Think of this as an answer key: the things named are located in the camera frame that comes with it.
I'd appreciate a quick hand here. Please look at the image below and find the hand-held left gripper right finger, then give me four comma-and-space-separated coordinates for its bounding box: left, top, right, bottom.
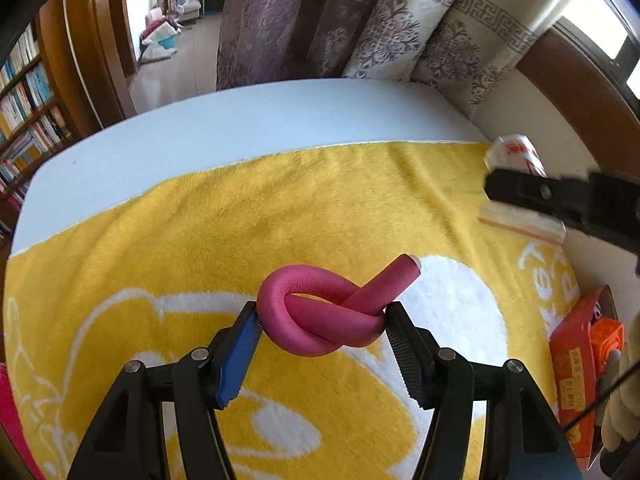
384, 301, 583, 480

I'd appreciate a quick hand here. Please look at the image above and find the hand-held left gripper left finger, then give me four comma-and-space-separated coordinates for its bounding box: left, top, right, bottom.
65, 301, 263, 480

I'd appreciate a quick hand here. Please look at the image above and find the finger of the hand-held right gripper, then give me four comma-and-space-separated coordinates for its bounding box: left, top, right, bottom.
484, 169, 640, 256

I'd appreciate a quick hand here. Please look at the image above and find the pink foam curler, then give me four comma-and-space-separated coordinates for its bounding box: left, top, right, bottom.
256, 253, 422, 358

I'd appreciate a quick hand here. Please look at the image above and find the orange plastic block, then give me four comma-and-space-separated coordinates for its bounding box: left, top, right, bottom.
590, 317, 626, 376

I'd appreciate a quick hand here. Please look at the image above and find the red cardboard box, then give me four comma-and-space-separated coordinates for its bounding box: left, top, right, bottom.
549, 285, 626, 471

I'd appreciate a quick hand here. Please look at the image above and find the person's right hand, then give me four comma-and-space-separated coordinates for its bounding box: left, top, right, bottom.
600, 350, 640, 456

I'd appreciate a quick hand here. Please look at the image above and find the clear zip bag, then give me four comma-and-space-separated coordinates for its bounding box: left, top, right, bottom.
477, 202, 567, 246

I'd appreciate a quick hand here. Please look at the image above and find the wooden window sill panel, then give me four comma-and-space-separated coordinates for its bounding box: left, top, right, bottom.
515, 27, 640, 181

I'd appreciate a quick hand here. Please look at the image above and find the yellow printed towel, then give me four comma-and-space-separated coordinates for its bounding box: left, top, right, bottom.
2, 141, 583, 480

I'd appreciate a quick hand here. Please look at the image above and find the window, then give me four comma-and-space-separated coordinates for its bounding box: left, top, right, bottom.
552, 7, 640, 101

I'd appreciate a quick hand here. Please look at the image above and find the patterned curtain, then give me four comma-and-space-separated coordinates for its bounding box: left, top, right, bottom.
215, 0, 556, 121

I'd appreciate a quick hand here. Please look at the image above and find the wooden bookshelf with books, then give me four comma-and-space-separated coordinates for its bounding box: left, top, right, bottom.
0, 20, 83, 241

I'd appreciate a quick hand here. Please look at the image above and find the thin black cable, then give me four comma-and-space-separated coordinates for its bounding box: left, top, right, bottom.
562, 357, 640, 433

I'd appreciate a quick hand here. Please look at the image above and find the wooden door frame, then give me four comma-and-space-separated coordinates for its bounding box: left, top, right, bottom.
37, 0, 138, 136

